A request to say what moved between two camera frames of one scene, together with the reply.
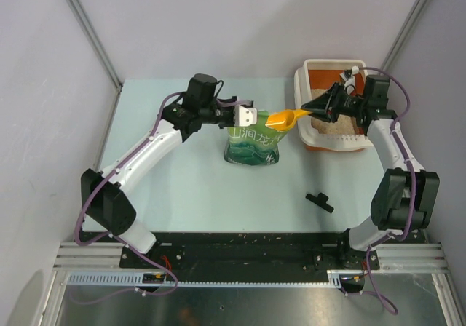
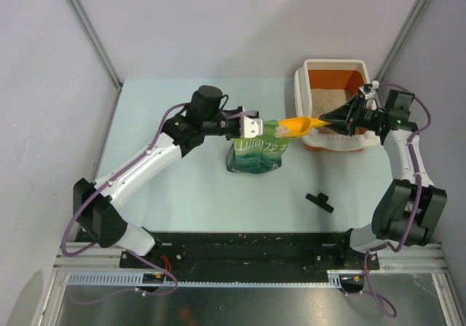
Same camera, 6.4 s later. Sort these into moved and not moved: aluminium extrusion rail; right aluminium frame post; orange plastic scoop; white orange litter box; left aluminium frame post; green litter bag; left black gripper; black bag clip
Moved: left black gripper; orange plastic scoop; green litter bag
Not moved: aluminium extrusion rail; white orange litter box; left aluminium frame post; right aluminium frame post; black bag clip
